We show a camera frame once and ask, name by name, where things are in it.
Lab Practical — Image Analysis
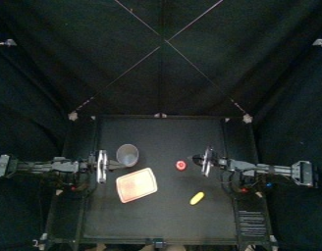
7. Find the red toy donut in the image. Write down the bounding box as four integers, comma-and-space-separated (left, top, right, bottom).
174, 160, 189, 172

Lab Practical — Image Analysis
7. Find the pink rectangular plate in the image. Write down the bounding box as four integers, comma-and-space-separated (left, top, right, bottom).
115, 167, 161, 204

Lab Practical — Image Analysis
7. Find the grey plastic cup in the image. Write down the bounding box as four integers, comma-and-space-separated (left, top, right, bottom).
115, 143, 140, 168

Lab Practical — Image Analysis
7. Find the yellow toy banana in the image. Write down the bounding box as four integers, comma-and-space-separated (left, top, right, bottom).
189, 191, 206, 206

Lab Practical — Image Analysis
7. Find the white text label sticker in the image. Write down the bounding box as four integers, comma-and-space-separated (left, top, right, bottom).
237, 210, 269, 239

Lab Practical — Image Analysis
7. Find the black table edge clamp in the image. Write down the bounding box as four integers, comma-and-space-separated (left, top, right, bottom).
151, 237, 167, 249

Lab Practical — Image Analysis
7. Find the thin pale cross string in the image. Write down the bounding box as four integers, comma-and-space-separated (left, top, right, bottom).
73, 0, 226, 113
114, 0, 249, 116

